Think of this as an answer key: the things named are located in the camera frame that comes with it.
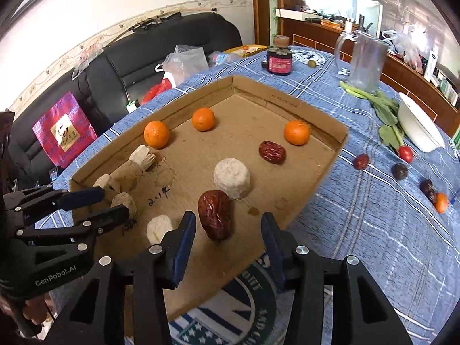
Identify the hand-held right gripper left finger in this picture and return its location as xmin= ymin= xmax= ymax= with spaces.
xmin=45 ymin=211 xmax=198 ymax=345

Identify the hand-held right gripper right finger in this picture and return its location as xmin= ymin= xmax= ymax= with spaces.
xmin=260 ymin=212 xmax=414 ymax=345

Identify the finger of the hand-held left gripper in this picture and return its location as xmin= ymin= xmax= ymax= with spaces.
xmin=3 ymin=186 xmax=106 ymax=221
xmin=16 ymin=206 xmax=130 ymax=256

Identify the large red date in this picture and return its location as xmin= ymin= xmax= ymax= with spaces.
xmin=197 ymin=190 xmax=234 ymax=241

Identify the large orange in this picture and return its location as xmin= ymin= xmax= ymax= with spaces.
xmin=144 ymin=120 xmax=170 ymax=149

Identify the small orange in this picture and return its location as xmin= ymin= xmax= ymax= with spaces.
xmin=283 ymin=120 xmax=311 ymax=146
xmin=433 ymin=193 xmax=449 ymax=214
xmin=191 ymin=107 xmax=216 ymax=132

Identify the cardboard box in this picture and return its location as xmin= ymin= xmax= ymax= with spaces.
xmin=68 ymin=75 xmax=349 ymax=322

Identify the person's left hand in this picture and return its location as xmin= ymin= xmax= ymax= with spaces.
xmin=0 ymin=291 xmax=54 ymax=336

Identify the red gift bag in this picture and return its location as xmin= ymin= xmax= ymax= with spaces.
xmin=32 ymin=91 xmax=98 ymax=169

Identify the blue checked tablecloth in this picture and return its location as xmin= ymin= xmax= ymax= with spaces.
xmin=34 ymin=45 xmax=460 ymax=345

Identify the red plastic bag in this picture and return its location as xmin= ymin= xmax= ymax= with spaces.
xmin=142 ymin=77 xmax=173 ymax=106

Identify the clear plastic bag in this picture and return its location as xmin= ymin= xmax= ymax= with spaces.
xmin=162 ymin=45 xmax=210 ymax=87
xmin=71 ymin=43 xmax=105 ymax=80

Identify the dark plum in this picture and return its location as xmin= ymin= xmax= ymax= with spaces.
xmin=391 ymin=163 xmax=409 ymax=181

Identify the black leather sofa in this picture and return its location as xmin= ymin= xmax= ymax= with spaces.
xmin=7 ymin=12 xmax=243 ymax=184

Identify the green leafy vegetable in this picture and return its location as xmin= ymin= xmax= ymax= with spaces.
xmin=340 ymin=81 xmax=405 ymax=155

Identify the dark jar pink label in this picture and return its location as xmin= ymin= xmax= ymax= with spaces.
xmin=262 ymin=35 xmax=293 ymax=77

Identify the blue plastic packet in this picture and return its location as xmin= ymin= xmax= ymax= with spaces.
xmin=208 ymin=51 xmax=234 ymax=67

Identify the white bowl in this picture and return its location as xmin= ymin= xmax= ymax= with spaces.
xmin=398 ymin=92 xmax=446 ymax=153

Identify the yellow flat box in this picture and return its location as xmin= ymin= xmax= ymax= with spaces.
xmin=223 ymin=44 xmax=268 ymax=58

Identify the clear glass jar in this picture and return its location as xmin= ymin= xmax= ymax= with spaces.
xmin=333 ymin=30 xmax=389 ymax=94

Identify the wooden cabinet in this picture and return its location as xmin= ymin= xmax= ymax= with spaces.
xmin=277 ymin=7 xmax=460 ymax=137

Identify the white plastic bag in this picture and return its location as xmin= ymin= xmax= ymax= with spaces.
xmin=381 ymin=30 xmax=423 ymax=70

